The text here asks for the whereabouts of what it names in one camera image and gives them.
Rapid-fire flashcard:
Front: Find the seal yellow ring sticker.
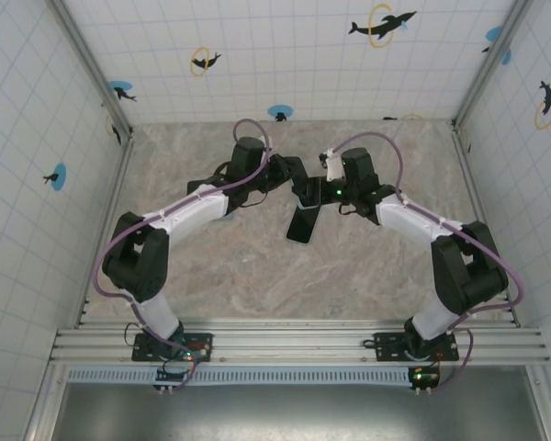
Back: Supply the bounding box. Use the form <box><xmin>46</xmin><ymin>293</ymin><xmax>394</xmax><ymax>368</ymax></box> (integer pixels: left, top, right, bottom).
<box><xmin>105</xmin><ymin>113</ymin><xmax>123</xmax><ymax>146</ymax></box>

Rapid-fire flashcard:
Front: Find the aluminium floor rail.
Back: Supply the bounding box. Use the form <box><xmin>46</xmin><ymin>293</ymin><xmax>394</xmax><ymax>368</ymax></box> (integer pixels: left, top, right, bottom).
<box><xmin>450</xmin><ymin>121</ymin><xmax>521</xmax><ymax>328</ymax></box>
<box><xmin>75</xmin><ymin>137</ymin><xmax>137</xmax><ymax>328</ymax></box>

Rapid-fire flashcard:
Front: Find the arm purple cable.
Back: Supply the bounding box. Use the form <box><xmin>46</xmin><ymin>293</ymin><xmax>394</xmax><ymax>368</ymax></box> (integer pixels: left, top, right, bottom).
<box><xmin>94</xmin><ymin>118</ymin><xmax>276</xmax><ymax>391</ymax></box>
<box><xmin>328</xmin><ymin>131</ymin><xmax>525</xmax><ymax>394</ymax></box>

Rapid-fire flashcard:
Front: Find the dolphin yellow ring sticker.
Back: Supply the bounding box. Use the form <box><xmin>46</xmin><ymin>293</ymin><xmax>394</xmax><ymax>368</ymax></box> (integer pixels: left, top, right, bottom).
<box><xmin>190</xmin><ymin>45</ymin><xmax>223</xmax><ymax>77</ymax></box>

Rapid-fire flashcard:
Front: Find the penguin blue oval sticker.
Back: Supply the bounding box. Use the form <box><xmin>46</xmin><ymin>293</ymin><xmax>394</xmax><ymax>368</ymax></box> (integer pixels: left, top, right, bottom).
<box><xmin>267</xmin><ymin>104</ymin><xmax>294</xmax><ymax>123</ymax></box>

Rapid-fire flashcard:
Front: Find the otter yellow ring sticker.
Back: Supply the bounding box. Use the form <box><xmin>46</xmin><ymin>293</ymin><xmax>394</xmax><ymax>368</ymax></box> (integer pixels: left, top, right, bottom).
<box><xmin>534</xmin><ymin>80</ymin><xmax>551</xmax><ymax>130</ymax></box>

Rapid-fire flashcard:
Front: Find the black controller box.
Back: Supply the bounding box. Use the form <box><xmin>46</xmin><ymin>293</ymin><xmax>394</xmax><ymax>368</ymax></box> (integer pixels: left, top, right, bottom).
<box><xmin>407</xmin><ymin>366</ymin><xmax>441</xmax><ymax>396</ymax></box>
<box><xmin>153</xmin><ymin>366</ymin><xmax>198</xmax><ymax>395</ymax></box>

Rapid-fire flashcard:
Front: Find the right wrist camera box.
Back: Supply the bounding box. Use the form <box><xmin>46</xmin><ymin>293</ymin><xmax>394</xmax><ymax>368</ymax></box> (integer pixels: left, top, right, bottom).
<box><xmin>320</xmin><ymin>149</ymin><xmax>346</xmax><ymax>182</ymax></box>

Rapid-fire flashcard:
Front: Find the blue patch sticker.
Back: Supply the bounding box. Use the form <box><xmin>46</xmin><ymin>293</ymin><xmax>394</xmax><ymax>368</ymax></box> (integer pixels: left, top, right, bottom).
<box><xmin>481</xmin><ymin>26</ymin><xmax>513</xmax><ymax>65</ymax></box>

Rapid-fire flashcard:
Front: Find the small circuit board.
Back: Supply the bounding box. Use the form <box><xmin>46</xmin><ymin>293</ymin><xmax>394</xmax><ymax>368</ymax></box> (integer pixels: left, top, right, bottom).
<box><xmin>179</xmin><ymin>340</ymin><xmax>213</xmax><ymax>363</ymax></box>

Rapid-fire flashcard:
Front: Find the whale and dolphin ring sticker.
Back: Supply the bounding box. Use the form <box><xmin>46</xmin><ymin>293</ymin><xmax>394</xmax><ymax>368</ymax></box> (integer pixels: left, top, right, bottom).
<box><xmin>347</xmin><ymin>3</ymin><xmax>418</xmax><ymax>50</ymax></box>

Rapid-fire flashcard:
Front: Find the white slotted cable duct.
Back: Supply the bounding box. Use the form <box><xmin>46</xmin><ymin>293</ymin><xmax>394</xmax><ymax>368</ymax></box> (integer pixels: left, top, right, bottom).
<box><xmin>66</xmin><ymin>366</ymin><xmax>417</xmax><ymax>386</ymax></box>

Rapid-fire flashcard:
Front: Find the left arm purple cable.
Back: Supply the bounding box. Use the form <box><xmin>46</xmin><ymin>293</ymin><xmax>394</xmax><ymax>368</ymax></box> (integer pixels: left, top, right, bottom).
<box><xmin>94</xmin><ymin>118</ymin><xmax>276</xmax><ymax>391</ymax></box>

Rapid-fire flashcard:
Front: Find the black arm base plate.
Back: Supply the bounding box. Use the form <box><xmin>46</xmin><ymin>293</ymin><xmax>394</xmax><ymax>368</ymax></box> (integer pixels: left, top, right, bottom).
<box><xmin>131</xmin><ymin>331</ymin><xmax>215</xmax><ymax>364</ymax></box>
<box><xmin>374</xmin><ymin>331</ymin><xmax>460</xmax><ymax>363</ymax></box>

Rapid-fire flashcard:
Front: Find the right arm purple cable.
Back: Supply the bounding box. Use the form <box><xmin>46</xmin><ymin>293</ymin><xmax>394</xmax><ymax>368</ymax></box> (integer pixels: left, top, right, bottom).
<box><xmin>328</xmin><ymin>131</ymin><xmax>525</xmax><ymax>394</ymax></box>

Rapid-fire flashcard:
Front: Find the black smartphone purple frame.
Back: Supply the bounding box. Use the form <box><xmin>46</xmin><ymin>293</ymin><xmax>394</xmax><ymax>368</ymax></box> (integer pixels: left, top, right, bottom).
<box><xmin>286</xmin><ymin>206</ymin><xmax>321</xmax><ymax>244</ymax></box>

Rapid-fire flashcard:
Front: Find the shark blue oval sticker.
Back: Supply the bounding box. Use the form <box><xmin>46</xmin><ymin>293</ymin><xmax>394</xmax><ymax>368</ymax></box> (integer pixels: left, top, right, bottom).
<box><xmin>107</xmin><ymin>80</ymin><xmax>138</xmax><ymax>103</ymax></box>

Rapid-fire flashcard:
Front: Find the aluminium frame post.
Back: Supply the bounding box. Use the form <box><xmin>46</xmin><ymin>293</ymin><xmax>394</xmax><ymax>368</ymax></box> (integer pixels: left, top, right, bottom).
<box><xmin>524</xmin><ymin>365</ymin><xmax>551</xmax><ymax>441</ymax></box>
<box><xmin>23</xmin><ymin>365</ymin><xmax>71</xmax><ymax>441</ymax></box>
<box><xmin>45</xmin><ymin>0</ymin><xmax>135</xmax><ymax>141</ymax></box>
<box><xmin>452</xmin><ymin>0</ymin><xmax>534</xmax><ymax>128</ymax></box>

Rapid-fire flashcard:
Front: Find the wide aluminium mounting rail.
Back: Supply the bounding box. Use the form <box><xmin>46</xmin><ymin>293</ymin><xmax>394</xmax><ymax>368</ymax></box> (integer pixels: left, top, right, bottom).
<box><xmin>49</xmin><ymin>319</ymin><xmax>551</xmax><ymax>367</ymax></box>

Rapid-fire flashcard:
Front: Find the seal blue oval sticker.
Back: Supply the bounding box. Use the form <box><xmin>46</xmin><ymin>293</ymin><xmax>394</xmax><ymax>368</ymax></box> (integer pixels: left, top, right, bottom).
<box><xmin>42</xmin><ymin>163</ymin><xmax>68</xmax><ymax>192</ymax></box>

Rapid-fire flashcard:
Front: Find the grey metal sheet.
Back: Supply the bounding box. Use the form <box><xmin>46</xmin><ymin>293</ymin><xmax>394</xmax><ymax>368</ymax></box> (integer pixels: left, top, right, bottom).
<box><xmin>50</xmin><ymin>382</ymin><xmax>547</xmax><ymax>441</ymax></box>

